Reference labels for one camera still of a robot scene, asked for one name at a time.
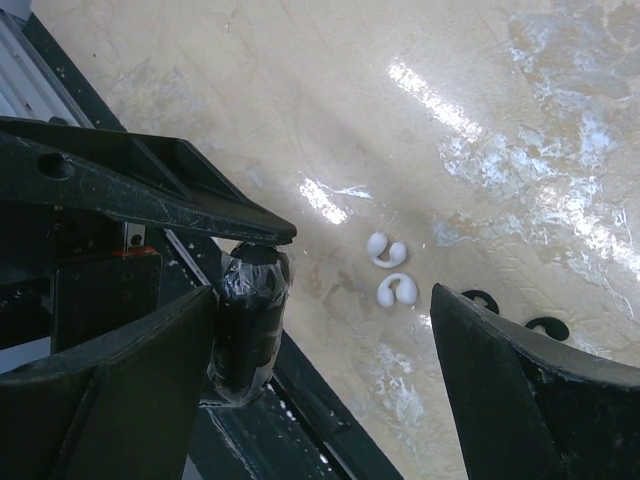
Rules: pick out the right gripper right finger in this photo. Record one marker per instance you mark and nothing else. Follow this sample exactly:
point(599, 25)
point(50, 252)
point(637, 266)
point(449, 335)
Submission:
point(529, 407)

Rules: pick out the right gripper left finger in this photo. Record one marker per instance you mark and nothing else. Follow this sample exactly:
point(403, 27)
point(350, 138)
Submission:
point(121, 406)

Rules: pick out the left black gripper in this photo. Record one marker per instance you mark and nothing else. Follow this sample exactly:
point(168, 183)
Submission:
point(70, 275)

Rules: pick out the black earbud charging case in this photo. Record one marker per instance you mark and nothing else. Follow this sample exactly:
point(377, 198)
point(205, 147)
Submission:
point(248, 331)

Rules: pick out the white earbud right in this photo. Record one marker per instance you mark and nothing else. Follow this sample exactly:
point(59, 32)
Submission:
point(397, 287)

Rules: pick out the white earbud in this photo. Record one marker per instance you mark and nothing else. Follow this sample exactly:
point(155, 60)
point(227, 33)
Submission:
point(383, 254)
point(397, 287)

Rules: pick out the white earbud left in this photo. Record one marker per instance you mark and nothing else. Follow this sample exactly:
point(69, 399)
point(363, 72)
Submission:
point(383, 254)

